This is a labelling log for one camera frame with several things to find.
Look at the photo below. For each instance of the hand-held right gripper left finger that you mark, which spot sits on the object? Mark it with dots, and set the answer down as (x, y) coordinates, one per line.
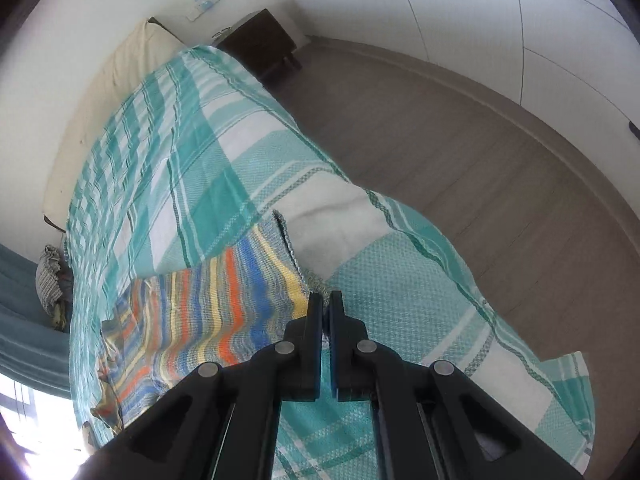
(312, 340)

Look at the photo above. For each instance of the white wardrobe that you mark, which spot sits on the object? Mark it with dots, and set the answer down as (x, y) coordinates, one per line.
(475, 20)

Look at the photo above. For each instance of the white wall socket panel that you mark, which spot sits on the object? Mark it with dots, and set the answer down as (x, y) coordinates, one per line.
(210, 7)

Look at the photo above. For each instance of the dark wooden nightstand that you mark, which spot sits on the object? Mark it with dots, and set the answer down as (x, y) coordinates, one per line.
(260, 42)

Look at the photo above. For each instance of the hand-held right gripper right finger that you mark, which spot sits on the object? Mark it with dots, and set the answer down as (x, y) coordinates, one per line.
(340, 340)

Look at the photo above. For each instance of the teal plaid bed blanket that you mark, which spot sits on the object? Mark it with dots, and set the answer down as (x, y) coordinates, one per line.
(225, 160)

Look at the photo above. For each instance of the teal curtain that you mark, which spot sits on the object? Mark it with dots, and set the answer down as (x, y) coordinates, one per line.
(25, 320)

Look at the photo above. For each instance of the grey checked cloth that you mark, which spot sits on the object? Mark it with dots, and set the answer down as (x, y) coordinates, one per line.
(49, 275)

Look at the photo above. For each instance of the cream padded headboard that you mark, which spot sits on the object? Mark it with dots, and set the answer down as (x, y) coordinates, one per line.
(100, 100)

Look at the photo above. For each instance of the large striped knit cloth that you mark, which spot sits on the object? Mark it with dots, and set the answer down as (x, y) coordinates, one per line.
(220, 305)

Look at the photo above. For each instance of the eyeglasses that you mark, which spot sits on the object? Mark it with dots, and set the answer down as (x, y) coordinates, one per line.
(222, 33)

